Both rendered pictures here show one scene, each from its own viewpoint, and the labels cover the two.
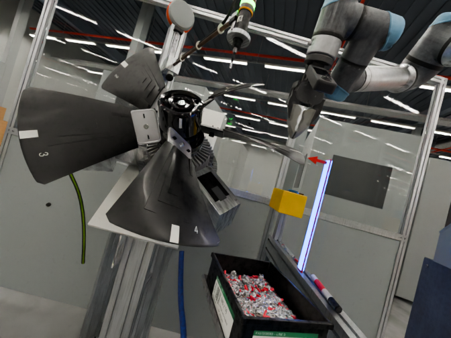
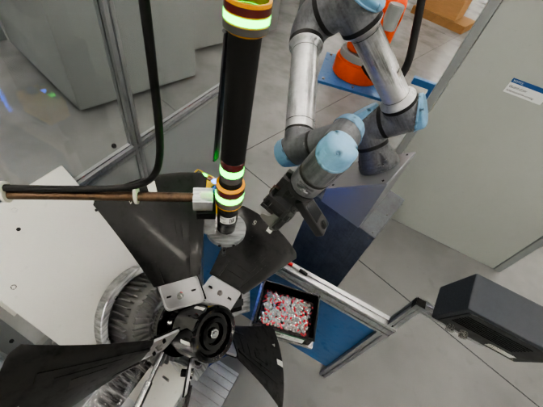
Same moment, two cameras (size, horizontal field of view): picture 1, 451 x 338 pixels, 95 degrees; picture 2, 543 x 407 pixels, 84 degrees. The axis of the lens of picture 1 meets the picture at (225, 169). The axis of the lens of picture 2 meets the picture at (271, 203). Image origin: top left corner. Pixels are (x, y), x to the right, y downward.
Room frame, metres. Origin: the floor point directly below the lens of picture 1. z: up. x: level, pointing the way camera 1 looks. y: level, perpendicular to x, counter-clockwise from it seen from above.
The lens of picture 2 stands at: (0.44, 0.34, 1.91)
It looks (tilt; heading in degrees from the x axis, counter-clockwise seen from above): 49 degrees down; 288
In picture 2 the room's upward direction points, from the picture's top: 15 degrees clockwise
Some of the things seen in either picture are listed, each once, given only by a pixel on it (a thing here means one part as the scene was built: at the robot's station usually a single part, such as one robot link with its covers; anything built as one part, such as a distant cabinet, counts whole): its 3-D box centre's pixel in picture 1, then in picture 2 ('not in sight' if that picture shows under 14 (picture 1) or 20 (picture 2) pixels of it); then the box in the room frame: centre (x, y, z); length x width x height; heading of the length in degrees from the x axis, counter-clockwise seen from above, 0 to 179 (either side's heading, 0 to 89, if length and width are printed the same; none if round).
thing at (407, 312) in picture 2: not in sight; (406, 313); (0.07, -0.30, 0.96); 0.03 x 0.03 x 0.20; 1
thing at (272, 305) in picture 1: (256, 304); (287, 313); (0.42, -0.13, 0.84); 0.19 x 0.14 x 0.04; 16
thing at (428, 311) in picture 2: not in sight; (449, 321); (-0.04, -0.30, 1.04); 0.24 x 0.03 x 0.03; 1
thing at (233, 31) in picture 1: (239, 25); (221, 214); (0.60, 0.07, 1.50); 0.09 x 0.07 x 0.10; 36
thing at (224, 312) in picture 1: (256, 298); (286, 312); (0.43, -0.13, 0.85); 0.22 x 0.17 x 0.07; 16
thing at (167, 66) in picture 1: (170, 67); not in sight; (1.10, 0.43, 1.55); 0.10 x 0.07 x 0.08; 36
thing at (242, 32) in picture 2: not in sight; (246, 24); (0.59, 0.06, 1.80); 0.04 x 0.04 x 0.01
